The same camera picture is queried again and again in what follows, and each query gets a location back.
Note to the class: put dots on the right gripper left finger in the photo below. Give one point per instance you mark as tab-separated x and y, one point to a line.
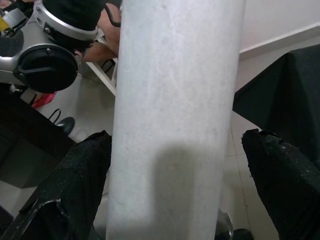
82	175

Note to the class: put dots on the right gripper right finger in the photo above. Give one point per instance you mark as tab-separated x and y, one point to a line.
285	180

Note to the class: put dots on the white plastic table leg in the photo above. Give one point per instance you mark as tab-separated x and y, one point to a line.
175	100

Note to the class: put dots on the black shoe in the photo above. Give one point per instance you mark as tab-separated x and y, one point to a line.
66	125

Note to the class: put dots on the dark brown cabinet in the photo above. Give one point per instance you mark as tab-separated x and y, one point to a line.
25	137

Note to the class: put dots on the black tablecloth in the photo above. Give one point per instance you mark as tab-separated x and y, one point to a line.
287	100

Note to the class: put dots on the red plastic bag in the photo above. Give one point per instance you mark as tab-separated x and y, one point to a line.
43	100

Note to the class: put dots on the white stool frame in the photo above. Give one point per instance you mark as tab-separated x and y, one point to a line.
105	77

